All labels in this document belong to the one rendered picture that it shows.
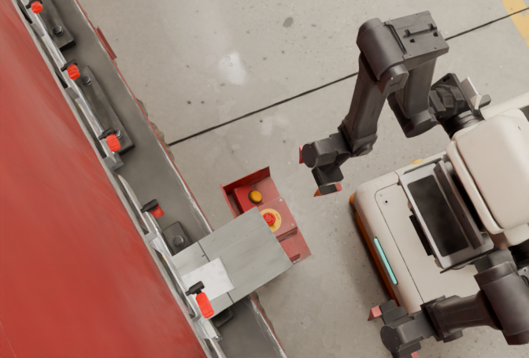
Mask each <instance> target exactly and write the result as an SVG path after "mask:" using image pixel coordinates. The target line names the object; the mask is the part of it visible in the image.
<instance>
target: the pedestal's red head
mask: <svg viewBox="0 0 529 358"><path fill-rule="evenodd" d="M219 186H220V188H221V190H222V193H223V195H224V197H225V200H226V202H227V203H228V206H229V209H230V210H231V213H232V215H233V217H234V219H235V218H236V217H238V216H241V215H242V214H243V213H245V212H247V211H249V210H250V209H252V208H253V207H255V206H257V208H258V210H259V212H261V211H263V210H264V209H274V210H276V211H277V212H278V213H279V214H280V217H281V224H280V226H279V228H278V230H276V231H274V232H273V234H274V235H275V237H276V239H277V240H278V242H282V241H284V240H286V239H288V238H291V237H293V236H295V235H296V234H297V233H298V225H297V224H296V222H295V220H294V217H293V216H292V214H291V212H290V210H289V208H288V206H287V203H286V201H285V199H284V197H283V196H280V194H279V191H278V190H277V188H276V185H275V184H274V182H273V180H272V177H271V175H270V167H269V165H268V166H266V167H264V168H261V169H259V170H257V171H255V172H252V173H250V174H249V175H245V176H243V177H242V178H240V179H236V180H235V181H233V182H231V183H228V184H226V185H224V186H221V184H220V185H219ZM223 189H224V190H223ZM251 190H256V191H258V192H259V193H260V194H261V199H262V200H261V203H260V204H258V205H255V204H253V203H252V202H251V201H250V200H249V198H248V193H249V192H250V191H251ZM224 191H225V192H224ZM225 193H226V194H225ZM226 195H227V196H228V198H227V196H226ZM228 200H229V201H228ZM229 202H230V203H231V204H230V203H229ZM232 209H233V210H234V212H235V213H234V212H233V210H232ZM235 216H236V217H235Z"/></svg>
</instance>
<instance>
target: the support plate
mask: <svg viewBox="0 0 529 358"><path fill-rule="evenodd" d="M199 243H200V244H201V246H202V248H203V249H204V251H205V254H206V255H207V257H208V258H209V260H210V262H211V261H213V260H215V259H217V258H219V257H220V256H221V257H222V259H223V262H224V264H225V266H226V268H227V270H228V272H229V274H230V276H231V278H232V280H233V282H234V284H235V288H234V289H232V290H229V291H228V292H229V294H230V296H231V298H232V300H233V301H234V303H235V302H237V301H239V300H241V299H242V298H244V297H245V296H247V295H248V294H250V293H252V292H253V291H255V290H256V289H258V288H259V287H261V286H263V285H264V284H265V283H267V282H269V281H271V280H272V279H274V278H275V277H277V276H278V275H280V274H282V273H284V272H285V271H286V270H288V269H290V268H292V267H293V264H292V263H291V261H290V259H289V258H288V256H287V255H286V253H285V252H284V250H283V248H282V246H281V245H280V243H279V242H278V240H277V239H276V237H275V235H274V234H273V233H272V230H271V229H270V227H269V226H268V224H267V223H266V221H265V219H264V218H263V216H262V215H261V213H260V212H259V210H258V208H257V206H255V207H253V208H252V209H250V210H249V211H247V212H245V213H243V214H242V215H241V216H238V217H237V218H235V219H234V220H232V221H231V222H229V223H227V224H225V225H223V226H222V227H220V228H219V229H217V230H216V231H214V232H213V233H211V234H209V235H207V236H205V237H204V238H202V239H201V240H199ZM202 255H204V253H203V252H202V249H201V248H200V246H199V244H198V243H197V242H195V243H194V244H193V245H191V246H189V247H187V248H186V249H184V250H183V251H181V252H180V253H177V254H176V255H175V256H173V257H171V258H170V259H171V261H172V262H173V263H174V265H175V267H176V269H177V271H178V272H179V274H180V276H181V277H182V276H184V275H186V274H188V273H190V272H192V271H194V270H196V269H197V268H199V267H201V266H203V265H205V264H207V263H208V260H207V258H206V257H205V256H203V257H202ZM210 303H211V305H212V307H213V310H214V315H213V316H210V317H209V318H208V319H211V318H212V317H214V316H215V315H217V314H218V313H220V312H222V311H223V310H224V309H226V308H228V307H229V306H231V305H233V303H232V301H231V299H230V297H229V296H228V294H227V292H226V293H224V294H222V295H220V296H219V297H216V298H214V299H212V300H211V301H210ZM198 308H199V307H198ZM199 310H200V308H199ZM200 313H201V314H202V312H201V310H200ZM208 319H207V318H204V316H202V317H201V318H200V320H201V322H202V323H204V322H205V321H207V320H208Z"/></svg>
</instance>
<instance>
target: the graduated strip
mask: <svg viewBox="0 0 529 358"><path fill-rule="evenodd" d="M12 2H13V4H14V6H15V8H16V9H17V12H18V13H19V15H20V17H21V19H22V21H23V22H24V24H25V26H26V28H27V30H28V31H29V33H30V35H31V37H32V39H33V40H34V42H35V44H36V46H37V47H38V49H39V52H40V53H41V55H42V56H43V59H44V61H45V62H46V64H47V66H48V68H49V70H50V71H51V73H52V75H53V77H54V78H55V80H56V82H57V85H58V86H59V87H60V89H61V92H62V94H63V95H64V96H65V99H66V101H67V103H68V104H69V106H70V108H71V110H72V111H73V113H74V115H75V117H76V119H77V120H78V122H79V124H80V126H81V127H82V129H83V132H84V134H85V135H86V136H87V139H88V141H89V143H90V144H91V146H92V148H93V150H94V151H95V153H96V155H97V157H98V159H99V160H100V162H101V164H102V166H103V168H104V169H105V172H106V174H107V175H108V177H109V179H110V181H111V182H112V184H113V186H114V188H115V190H116V191H117V193H118V195H119V197H120V199H121V200H122V202H123V204H124V206H125V208H126V209H127V211H128V214H129V215H130V217H131V219H132V221H133V222H134V224H135V226H136V228H137V230H138V231H139V233H140V235H141V237H142V239H143V241H144V242H145V244H146V246H147V248H148V250H149V251H150V253H151V255H152V257H153V259H154V261H155V262H156V264H157V266H158V268H159V269H160V271H161V274H162V275H163V277H164V278H165V281H166V282H167V284H168V286H169V288H170V290H171V291H172V293H173V295H174V297H175V299H176V300H177V302H178V304H179V306H180V308H181V309H182V311H183V314H184V315H185V316H186V318H187V321H188V323H189V324H190V325H191V328H192V330H193V332H194V333H195V335H196V337H197V339H198V340H199V342H200V344H201V346H202V348H203V349H204V351H205V354H206V355H207V357H208V358H210V356H209V354H208V352H207V351H206V349H205V346H204V345H203V343H202V341H201V339H200V337H199V336H198V334H197V332H196V330H195V328H194V327H193V325H192V323H191V321H190V320H189V318H188V316H187V314H186V313H185V311H184V309H183V306H182V305H181V304H180V302H179V299H178V297H177V296H176V294H175V292H174V290H173V289H172V287H171V285H170V283H169V281H168V280H167V278H166V276H165V274H164V272H163V271H162V269H161V266H160V265H159V263H158V262H157V259H156V258H155V256H154V254H153V252H152V251H151V249H150V247H149V245H148V243H147V242H146V239H145V238H144V236H143V235H142V232H141V231H140V229H139V227H138V225H137V223H136V222H135V220H134V218H133V216H132V214H131V213H130V211H129V209H128V207H127V205H126V204H125V202H124V199H123V198H122V197H121V195H120V192H119V190H118V189H117V187H116V185H115V183H114V181H113V180H112V178H111V176H110V174H109V173H108V171H107V169H106V167H105V165H104V164H103V162H102V159H101V158H100V156H99V155H98V152H97V150H96V149H95V147H94V145H93V143H92V142H91V140H90V138H89V136H88V135H87V133H86V131H85V129H84V127H83V125H82V124H81V122H80V120H79V118H78V116H77V115H76V113H75V111H74V109H73V107H72V105H71V104H70V102H69V100H68V98H67V97H66V95H65V92H64V91H63V89H62V88H61V85H60V83H59V82H58V81H57V78H56V76H55V75H54V73H53V71H52V69H51V67H50V66H49V64H48V62H47V60H46V58H45V57H44V55H43V52H42V51H41V50H40V48H39V45H38V43H37V42H36V41H35V38H34V36H33V35H32V33H31V31H30V29H29V27H28V26H27V24H26V22H25V20H24V18H23V17H22V15H21V13H20V11H19V9H18V8H17V5H16V4H15V2H14V0H12Z"/></svg>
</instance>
